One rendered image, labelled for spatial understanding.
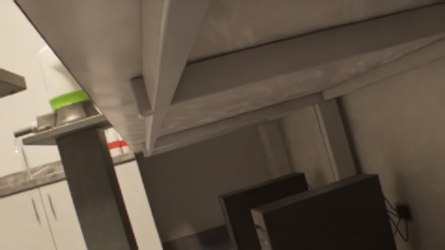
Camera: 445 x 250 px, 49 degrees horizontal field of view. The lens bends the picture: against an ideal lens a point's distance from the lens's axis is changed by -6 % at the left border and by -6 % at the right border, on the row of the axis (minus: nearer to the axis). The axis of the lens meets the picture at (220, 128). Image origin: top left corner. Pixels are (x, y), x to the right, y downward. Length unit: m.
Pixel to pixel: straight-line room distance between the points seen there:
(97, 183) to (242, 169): 2.36
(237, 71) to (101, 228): 0.92
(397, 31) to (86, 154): 0.98
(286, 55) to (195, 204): 3.10
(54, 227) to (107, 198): 1.71
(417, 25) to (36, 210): 2.70
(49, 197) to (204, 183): 1.16
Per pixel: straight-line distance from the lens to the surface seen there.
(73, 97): 1.43
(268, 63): 0.58
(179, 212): 3.65
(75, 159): 1.42
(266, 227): 1.66
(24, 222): 3.13
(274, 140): 3.05
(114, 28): 0.36
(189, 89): 0.56
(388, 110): 1.81
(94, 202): 1.42
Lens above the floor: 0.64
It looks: 2 degrees up
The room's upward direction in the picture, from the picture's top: 16 degrees counter-clockwise
